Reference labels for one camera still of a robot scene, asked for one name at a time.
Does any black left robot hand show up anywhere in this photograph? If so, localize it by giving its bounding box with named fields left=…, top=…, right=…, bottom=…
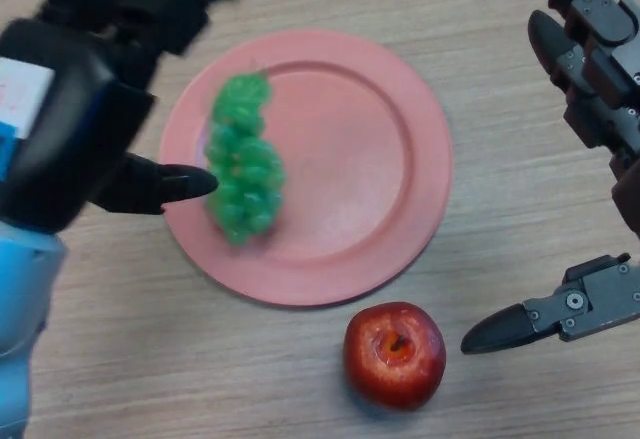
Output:
left=0, top=0, right=269, bottom=234

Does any pink round plate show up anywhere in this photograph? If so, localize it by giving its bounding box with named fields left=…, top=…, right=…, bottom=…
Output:
left=158, top=29, right=455, bottom=308

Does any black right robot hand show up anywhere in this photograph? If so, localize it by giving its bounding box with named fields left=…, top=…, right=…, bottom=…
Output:
left=459, top=0, right=640, bottom=355

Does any red apple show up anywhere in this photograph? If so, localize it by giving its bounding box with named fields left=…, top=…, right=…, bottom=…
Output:
left=342, top=301, right=447, bottom=399

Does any green plastic grape bunch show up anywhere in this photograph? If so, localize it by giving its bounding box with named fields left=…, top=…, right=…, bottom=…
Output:
left=203, top=61, right=287, bottom=249

